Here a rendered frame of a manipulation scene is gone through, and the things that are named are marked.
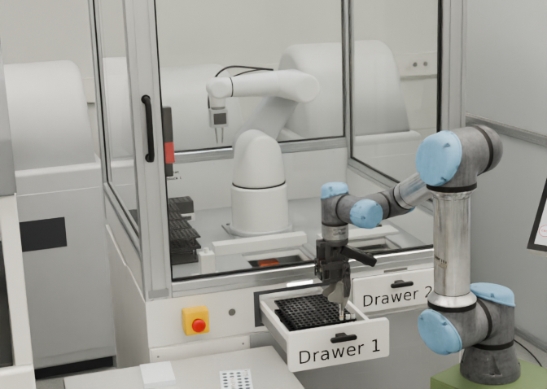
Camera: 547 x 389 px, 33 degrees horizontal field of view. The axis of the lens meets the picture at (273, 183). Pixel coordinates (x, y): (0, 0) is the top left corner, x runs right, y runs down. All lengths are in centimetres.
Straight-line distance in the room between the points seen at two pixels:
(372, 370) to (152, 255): 82
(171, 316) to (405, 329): 76
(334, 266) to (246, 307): 37
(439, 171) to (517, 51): 254
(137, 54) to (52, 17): 322
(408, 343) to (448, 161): 107
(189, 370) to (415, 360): 78
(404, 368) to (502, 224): 192
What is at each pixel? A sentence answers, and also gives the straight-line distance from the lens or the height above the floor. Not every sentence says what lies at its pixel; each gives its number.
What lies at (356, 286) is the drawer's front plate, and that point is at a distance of 289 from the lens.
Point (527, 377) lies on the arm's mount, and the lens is 247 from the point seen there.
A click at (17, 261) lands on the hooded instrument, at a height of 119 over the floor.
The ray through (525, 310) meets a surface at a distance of 483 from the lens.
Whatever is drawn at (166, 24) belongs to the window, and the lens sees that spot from 260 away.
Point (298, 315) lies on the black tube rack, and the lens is 270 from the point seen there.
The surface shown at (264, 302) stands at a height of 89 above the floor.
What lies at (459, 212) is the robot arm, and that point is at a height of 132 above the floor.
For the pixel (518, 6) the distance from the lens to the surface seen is 462.
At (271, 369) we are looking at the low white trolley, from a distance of 271.
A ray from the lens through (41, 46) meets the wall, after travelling 578.
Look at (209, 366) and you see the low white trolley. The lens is 275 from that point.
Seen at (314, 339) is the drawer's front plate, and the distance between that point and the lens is 254.
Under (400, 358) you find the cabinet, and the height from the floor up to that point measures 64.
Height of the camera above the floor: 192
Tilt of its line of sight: 14 degrees down
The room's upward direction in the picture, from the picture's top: 2 degrees counter-clockwise
